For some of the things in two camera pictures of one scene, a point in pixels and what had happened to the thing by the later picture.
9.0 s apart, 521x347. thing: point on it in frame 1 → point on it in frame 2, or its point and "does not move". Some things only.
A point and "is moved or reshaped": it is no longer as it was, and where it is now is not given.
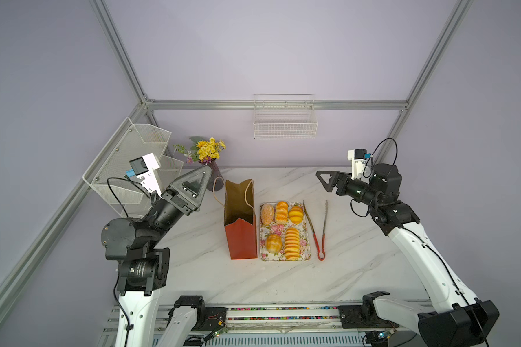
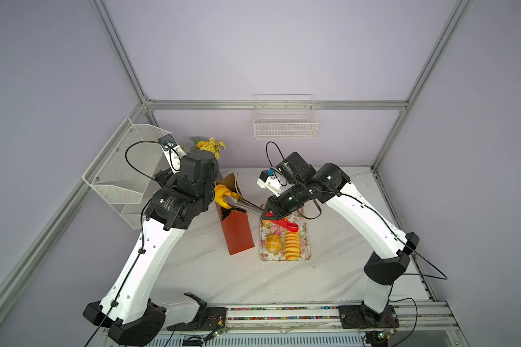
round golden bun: x=274 y=243 does not move
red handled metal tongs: x=320 y=256 → x=237 y=203
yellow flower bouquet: x=202 y=151 does not move
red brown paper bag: x=240 y=219 is moved or reshaped
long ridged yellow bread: x=292 y=243 does not move
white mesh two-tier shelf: x=108 y=176 does not move
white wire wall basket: x=284 y=116 does not move
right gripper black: x=346 y=179 → x=275 y=204
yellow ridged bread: x=297 y=215 → x=221 y=191
